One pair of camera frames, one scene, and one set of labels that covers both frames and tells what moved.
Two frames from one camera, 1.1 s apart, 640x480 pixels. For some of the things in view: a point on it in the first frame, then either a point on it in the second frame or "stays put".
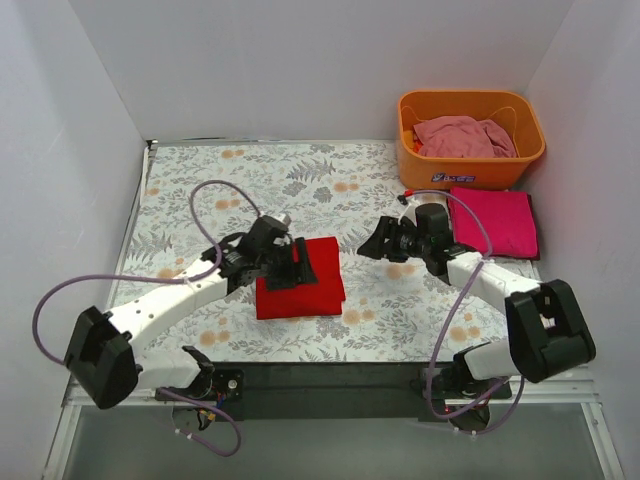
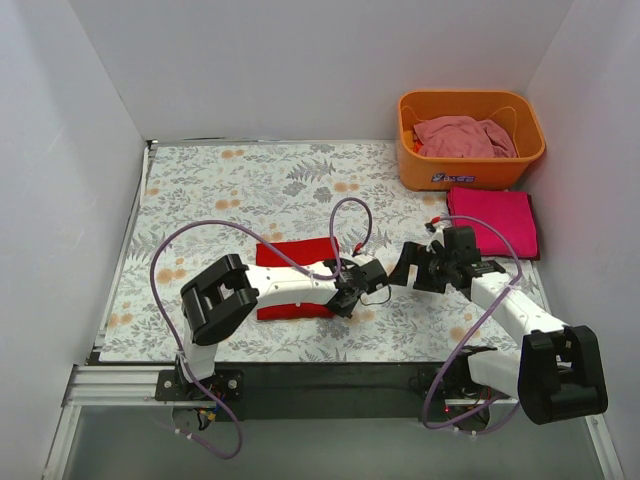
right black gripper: [391, 240] -> [417, 270]
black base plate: [331, 392] stays put
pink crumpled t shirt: [459, 136] stays put
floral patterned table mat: [192, 200] stays put
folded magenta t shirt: [508, 216] stays put
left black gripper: [301, 262] -> [347, 298]
